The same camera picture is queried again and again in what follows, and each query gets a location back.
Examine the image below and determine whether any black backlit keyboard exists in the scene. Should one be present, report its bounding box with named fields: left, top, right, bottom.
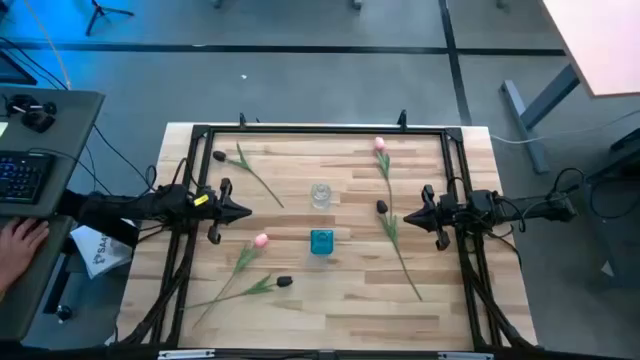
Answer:
left=0, top=151, right=56, bottom=205

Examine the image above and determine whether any pink artificial tulip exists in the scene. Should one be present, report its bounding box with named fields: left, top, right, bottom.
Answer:
left=192, top=232, right=270, bottom=329
left=373, top=135, right=396, bottom=217

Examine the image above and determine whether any grey table leg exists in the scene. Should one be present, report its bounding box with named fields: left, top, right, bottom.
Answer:
left=499, top=63, right=581, bottom=175

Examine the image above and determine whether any black controller device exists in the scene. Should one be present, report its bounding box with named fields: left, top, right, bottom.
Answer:
left=4, top=93, right=59, bottom=134

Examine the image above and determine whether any blue cut-glass vase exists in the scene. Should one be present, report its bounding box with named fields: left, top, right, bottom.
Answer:
left=309, top=228, right=335, bottom=257

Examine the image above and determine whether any black aluminium table frame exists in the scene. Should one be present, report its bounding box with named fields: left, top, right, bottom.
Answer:
left=112, top=110, right=539, bottom=351

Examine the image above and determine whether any black floor cable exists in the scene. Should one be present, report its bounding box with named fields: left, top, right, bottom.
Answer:
left=0, top=37, right=157, bottom=197

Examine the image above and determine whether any person's hand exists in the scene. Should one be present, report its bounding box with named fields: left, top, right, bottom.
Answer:
left=0, top=217, right=51, bottom=296

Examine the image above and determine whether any pale office table top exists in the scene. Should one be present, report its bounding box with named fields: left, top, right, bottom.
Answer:
left=542, top=0, right=640, bottom=98

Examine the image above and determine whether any black tripod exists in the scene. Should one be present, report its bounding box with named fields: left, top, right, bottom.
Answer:
left=84, top=0, right=135, bottom=37

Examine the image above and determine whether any grey side desk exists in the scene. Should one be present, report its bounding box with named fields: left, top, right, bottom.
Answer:
left=0, top=87, right=106, bottom=341

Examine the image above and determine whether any white printed paper bag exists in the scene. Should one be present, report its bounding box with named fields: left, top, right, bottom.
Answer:
left=69, top=224, right=134, bottom=280

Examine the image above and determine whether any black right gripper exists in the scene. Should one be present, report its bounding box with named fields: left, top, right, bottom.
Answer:
left=402, top=183, right=451, bottom=251

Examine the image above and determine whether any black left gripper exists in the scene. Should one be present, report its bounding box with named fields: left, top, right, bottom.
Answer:
left=207, top=177, right=253, bottom=246

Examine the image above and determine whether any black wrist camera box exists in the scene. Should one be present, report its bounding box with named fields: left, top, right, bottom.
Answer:
left=467, top=189, right=496, bottom=214

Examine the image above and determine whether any yellow cable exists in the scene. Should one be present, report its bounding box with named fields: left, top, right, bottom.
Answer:
left=22, top=0, right=72, bottom=91

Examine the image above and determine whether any white floor cable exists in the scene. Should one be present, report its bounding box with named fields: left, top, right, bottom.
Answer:
left=489, top=109, right=640, bottom=146

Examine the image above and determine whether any black artificial tulip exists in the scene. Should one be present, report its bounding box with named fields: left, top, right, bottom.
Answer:
left=182, top=274, right=294, bottom=311
left=375, top=199, right=424, bottom=302
left=212, top=142, right=285, bottom=209

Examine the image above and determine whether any clear glass vase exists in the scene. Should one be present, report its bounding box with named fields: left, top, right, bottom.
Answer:
left=310, top=182, right=333, bottom=210

